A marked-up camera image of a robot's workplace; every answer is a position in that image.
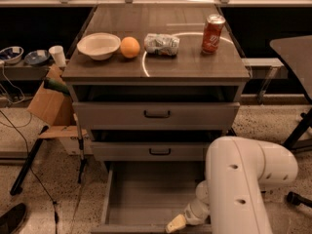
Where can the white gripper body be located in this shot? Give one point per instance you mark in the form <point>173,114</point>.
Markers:
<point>194,213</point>

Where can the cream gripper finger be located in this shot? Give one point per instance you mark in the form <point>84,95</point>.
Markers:
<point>178,223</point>

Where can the grey bottom drawer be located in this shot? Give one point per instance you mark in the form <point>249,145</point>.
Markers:
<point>143,197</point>

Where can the grey drawer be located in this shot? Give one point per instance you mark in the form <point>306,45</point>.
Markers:
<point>156,115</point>
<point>143,197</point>
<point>149,151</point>

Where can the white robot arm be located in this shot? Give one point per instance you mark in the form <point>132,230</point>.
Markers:
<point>237,171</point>

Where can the grey middle drawer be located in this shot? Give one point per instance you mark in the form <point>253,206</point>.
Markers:
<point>149,151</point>

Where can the grey drawer cabinet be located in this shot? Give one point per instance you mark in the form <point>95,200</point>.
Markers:
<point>190,76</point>

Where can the grey top drawer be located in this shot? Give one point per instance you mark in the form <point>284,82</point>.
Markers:
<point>156,115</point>

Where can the thin tripod pole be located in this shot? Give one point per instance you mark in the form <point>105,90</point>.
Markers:
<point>83,160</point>

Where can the black tripod leg left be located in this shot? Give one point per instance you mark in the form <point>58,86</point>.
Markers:
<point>16,188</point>

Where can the black shoe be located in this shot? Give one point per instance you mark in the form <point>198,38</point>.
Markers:
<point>12,219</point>

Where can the red soda can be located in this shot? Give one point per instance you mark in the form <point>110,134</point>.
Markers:
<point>211,34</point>

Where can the crumpled chip bag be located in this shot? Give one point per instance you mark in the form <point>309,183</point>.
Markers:
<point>161,44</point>

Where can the brown cardboard box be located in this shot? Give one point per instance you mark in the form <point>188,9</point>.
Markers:
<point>55,110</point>

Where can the orange fruit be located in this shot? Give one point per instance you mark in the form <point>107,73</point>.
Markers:
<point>130,47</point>

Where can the white bowl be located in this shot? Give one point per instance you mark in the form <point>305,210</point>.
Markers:
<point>99,46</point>

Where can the white paper cup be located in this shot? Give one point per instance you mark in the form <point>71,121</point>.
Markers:
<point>58,56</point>

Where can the blue patterned bowl right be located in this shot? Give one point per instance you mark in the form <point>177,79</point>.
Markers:
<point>37,58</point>

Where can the blue patterned bowl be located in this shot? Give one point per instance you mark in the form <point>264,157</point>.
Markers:
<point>11,55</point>
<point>37,58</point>

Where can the blue patterned bowl left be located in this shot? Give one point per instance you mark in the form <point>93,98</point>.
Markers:
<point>11,55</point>

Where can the green handled tool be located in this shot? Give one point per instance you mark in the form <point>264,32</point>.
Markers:
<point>53,84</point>

